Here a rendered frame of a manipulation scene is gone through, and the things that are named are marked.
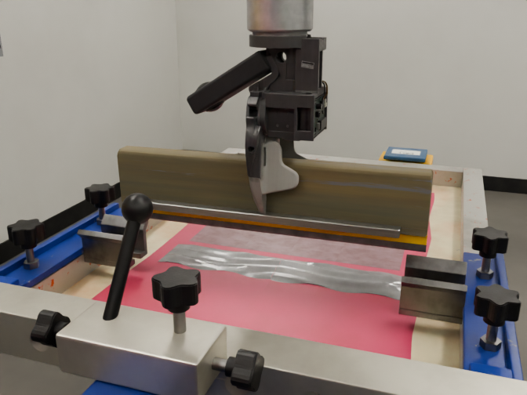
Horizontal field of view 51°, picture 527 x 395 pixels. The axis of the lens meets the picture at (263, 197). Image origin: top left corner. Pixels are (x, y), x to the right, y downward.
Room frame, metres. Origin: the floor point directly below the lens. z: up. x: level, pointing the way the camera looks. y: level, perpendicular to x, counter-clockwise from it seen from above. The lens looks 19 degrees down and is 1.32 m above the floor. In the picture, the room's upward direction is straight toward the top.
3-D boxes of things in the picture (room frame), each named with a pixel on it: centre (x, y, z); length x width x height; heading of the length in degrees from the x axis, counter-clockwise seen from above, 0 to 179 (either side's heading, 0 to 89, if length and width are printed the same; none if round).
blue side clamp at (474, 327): (0.55, -0.25, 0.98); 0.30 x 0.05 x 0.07; 161
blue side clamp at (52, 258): (0.73, 0.28, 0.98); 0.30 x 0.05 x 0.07; 161
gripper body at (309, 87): (0.66, -0.03, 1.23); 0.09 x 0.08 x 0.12; 71
